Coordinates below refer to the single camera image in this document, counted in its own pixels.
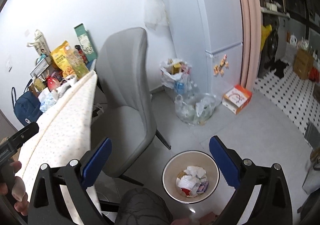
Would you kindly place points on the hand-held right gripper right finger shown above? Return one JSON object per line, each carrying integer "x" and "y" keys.
{"x": 225, "y": 162}

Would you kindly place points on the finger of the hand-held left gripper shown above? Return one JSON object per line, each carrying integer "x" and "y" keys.
{"x": 25, "y": 133}

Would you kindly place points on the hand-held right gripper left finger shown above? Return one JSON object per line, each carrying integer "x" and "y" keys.
{"x": 97, "y": 162}

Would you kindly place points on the white receipt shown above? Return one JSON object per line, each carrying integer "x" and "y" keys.
{"x": 196, "y": 172}

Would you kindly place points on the printed paper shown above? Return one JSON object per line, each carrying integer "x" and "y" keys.
{"x": 187, "y": 182}

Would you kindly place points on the round beige trash bin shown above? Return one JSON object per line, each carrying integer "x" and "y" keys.
{"x": 167, "y": 180}

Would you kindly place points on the person's left hand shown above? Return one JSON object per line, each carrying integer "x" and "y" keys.
{"x": 18, "y": 187}

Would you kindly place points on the navy blue bag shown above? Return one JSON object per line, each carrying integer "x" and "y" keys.
{"x": 26, "y": 111}

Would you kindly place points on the dotted cream tablecloth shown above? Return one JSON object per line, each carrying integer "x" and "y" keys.
{"x": 62, "y": 127}

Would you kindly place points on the blue tissue pack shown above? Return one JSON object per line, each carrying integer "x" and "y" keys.
{"x": 48, "y": 101}

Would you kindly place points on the yellow patterned jar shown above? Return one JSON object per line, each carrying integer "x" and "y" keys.
{"x": 38, "y": 85}

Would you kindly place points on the clear bag of plastic bottles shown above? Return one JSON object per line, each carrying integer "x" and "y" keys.
{"x": 195, "y": 110}

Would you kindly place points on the person's leg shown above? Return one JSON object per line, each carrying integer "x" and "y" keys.
{"x": 142, "y": 207}

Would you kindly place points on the white game controller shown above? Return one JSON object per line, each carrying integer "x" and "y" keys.
{"x": 66, "y": 83}

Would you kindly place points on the orange and white box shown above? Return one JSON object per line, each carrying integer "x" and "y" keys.
{"x": 237, "y": 98}

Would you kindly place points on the grey upholstered chair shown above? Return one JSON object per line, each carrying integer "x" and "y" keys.
{"x": 125, "y": 95}

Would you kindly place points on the yellow snack bag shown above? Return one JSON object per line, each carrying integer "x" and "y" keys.
{"x": 61, "y": 58}

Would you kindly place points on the clear glass jar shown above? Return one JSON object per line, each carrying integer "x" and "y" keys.
{"x": 78, "y": 67}

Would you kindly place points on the grey ribbed floor mat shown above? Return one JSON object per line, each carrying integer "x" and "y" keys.
{"x": 312, "y": 133}

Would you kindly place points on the white paper gift bag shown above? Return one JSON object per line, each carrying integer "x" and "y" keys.
{"x": 40, "y": 42}

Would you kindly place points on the cluster of small fridge magnets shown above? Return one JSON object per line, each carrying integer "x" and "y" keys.
{"x": 221, "y": 64}

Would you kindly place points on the white bag of packaging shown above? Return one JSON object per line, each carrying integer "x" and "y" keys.
{"x": 175, "y": 72}

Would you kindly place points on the black cloth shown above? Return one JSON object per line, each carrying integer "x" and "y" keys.
{"x": 278, "y": 68}

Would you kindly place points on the green tall box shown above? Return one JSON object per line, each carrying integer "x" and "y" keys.
{"x": 85, "y": 39}

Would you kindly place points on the large brown cardboard box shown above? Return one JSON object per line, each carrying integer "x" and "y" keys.
{"x": 303, "y": 63}

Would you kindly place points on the dark washing machine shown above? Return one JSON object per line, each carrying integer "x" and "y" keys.
{"x": 271, "y": 39}

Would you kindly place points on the yellow plastic bag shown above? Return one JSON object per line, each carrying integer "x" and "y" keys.
{"x": 265, "y": 37}

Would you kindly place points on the white refrigerator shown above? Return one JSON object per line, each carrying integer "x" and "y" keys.
{"x": 207, "y": 14}

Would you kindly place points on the white hanging mesh bag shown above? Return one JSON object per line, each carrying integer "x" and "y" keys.
{"x": 155, "y": 4}

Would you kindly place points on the white wall switch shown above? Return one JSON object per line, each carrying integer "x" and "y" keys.
{"x": 9, "y": 65}

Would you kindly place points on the white wall socket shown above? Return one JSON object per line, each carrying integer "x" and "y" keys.
{"x": 27, "y": 32}

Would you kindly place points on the pink door frame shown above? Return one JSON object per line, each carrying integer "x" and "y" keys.
{"x": 250, "y": 27}

